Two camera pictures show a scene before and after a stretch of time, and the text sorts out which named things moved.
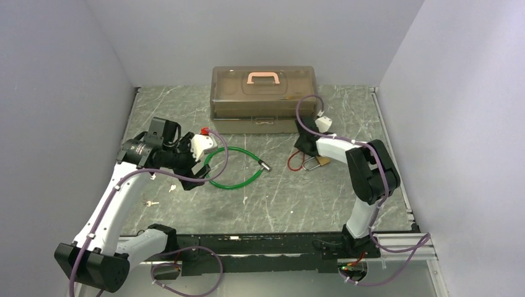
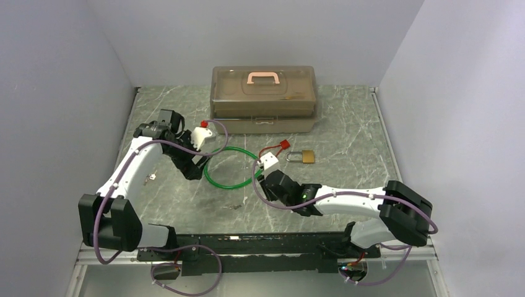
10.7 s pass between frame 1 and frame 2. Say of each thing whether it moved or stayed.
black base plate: stayed
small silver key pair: moved
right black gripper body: moved
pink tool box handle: stayed
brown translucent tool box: stayed
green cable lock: stayed
